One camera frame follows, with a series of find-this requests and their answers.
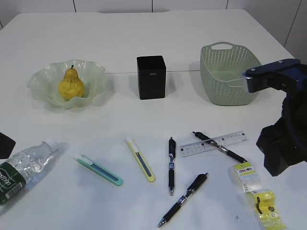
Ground clear water bottle green label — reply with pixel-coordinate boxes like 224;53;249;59
0;138;59;206

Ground yellow pear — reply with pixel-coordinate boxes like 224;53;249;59
58;65;85;101

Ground black gel pen front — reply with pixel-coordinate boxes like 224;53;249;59
158;173;208;228

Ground teal utility knife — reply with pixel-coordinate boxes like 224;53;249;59
74;154;123;186

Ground black square pen holder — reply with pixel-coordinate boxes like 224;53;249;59
137;56;166;100

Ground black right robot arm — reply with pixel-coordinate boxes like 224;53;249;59
256;83;307;177

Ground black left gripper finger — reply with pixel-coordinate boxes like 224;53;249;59
0;133;16;159

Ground yellow utility knife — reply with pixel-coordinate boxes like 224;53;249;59
125;138;155;183

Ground black gel pen on ruler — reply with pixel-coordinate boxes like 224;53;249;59
192;131;247;163

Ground green woven plastic basket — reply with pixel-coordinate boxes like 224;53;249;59
200;42;261;106

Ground yellow plastic packaging waste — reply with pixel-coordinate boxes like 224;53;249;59
232;161;287;230

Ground frosted green wavy glass plate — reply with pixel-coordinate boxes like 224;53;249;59
27;59;107;109

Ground black gel pen middle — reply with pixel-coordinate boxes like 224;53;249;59
168;137;176;196

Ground blue silver wrist camera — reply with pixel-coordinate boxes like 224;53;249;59
242;58;307;93

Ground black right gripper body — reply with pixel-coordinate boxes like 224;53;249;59
256;118;307;177

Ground clear plastic ruler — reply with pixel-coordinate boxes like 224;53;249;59
178;131;249;157

